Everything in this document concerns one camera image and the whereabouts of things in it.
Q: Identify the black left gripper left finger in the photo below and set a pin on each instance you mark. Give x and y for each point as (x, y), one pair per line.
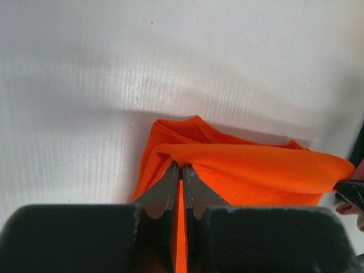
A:
(133, 237)

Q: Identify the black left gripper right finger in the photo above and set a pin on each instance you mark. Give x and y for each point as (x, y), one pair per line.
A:
(225, 238)

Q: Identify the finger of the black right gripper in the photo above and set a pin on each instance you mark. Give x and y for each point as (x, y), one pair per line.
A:
(352, 192)

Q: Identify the orange t shirt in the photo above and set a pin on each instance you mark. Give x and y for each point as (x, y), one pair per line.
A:
(241, 171)

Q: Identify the pink folded t shirt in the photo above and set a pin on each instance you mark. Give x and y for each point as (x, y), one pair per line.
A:
(348, 209)

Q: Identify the green folded t shirt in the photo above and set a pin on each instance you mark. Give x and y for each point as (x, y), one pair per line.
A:
(356, 155)

